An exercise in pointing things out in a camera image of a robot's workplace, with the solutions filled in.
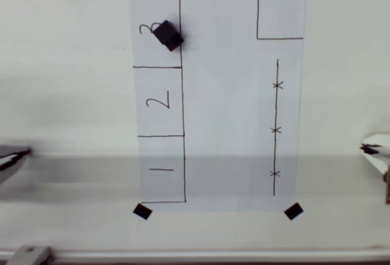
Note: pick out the black cube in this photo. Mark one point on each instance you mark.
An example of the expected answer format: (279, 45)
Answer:
(167, 35)

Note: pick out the grey metal bracket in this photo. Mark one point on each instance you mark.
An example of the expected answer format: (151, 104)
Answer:
(29, 256)

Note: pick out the grey metal edge rail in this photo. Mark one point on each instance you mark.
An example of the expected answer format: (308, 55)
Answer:
(213, 257)

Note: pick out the black tape piece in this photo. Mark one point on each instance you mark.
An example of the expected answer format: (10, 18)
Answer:
(293, 211)
(142, 211)

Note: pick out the black camera circuit board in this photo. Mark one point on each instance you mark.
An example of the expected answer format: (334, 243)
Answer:
(387, 187)

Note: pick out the white paper sheet with markings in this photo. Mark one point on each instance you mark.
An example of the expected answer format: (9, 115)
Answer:
(219, 94)

